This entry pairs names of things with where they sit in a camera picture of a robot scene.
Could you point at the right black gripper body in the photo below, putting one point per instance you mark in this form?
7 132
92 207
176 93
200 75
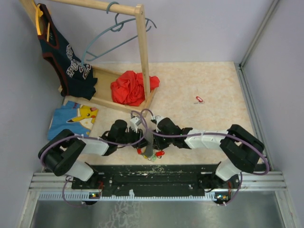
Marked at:
163 142

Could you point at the red handled metal key organizer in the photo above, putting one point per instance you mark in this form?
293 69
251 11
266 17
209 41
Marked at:
147 151

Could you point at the red tagged key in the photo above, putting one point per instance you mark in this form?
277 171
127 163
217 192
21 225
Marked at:
159 154
199 100

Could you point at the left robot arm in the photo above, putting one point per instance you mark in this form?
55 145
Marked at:
61 154

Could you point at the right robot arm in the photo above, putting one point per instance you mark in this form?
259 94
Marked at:
242 149

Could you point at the red crumpled shirt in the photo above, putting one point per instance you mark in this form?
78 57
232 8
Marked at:
128 89

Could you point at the blue pikachu shirt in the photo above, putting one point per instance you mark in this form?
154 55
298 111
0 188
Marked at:
77 118

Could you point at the wooden clothes rack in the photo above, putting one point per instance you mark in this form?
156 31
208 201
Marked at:
82 20

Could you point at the navy basketball jersey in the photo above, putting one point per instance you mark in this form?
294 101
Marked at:
76 79

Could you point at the yellow plastic hanger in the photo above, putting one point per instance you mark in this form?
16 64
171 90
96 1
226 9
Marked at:
38 17

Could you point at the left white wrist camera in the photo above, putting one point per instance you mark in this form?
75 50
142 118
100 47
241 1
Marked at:
134 123

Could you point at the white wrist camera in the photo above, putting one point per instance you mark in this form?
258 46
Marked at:
156 119
134 123

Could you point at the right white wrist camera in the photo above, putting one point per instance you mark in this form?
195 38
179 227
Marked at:
156 119

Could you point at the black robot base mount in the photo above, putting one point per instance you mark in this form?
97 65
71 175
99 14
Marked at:
152 180

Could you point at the grey slotted cable duct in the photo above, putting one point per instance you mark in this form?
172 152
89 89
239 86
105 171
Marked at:
92 196

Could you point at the teal wire hanger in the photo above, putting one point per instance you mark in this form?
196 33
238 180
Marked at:
126 27

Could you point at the aluminium frame rail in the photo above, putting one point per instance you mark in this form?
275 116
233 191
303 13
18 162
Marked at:
262 80

